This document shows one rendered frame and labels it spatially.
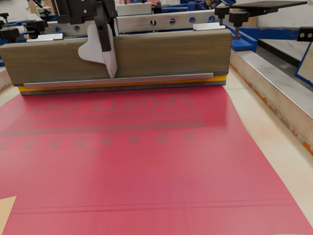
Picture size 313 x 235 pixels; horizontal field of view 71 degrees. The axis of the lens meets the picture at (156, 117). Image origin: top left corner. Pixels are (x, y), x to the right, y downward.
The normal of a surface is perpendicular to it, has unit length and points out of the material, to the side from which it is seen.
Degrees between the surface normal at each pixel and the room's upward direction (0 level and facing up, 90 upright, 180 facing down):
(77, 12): 90
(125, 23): 90
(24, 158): 0
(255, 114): 0
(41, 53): 91
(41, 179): 0
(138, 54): 91
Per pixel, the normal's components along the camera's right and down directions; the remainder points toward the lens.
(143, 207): -0.07, -0.86
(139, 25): -0.01, 0.51
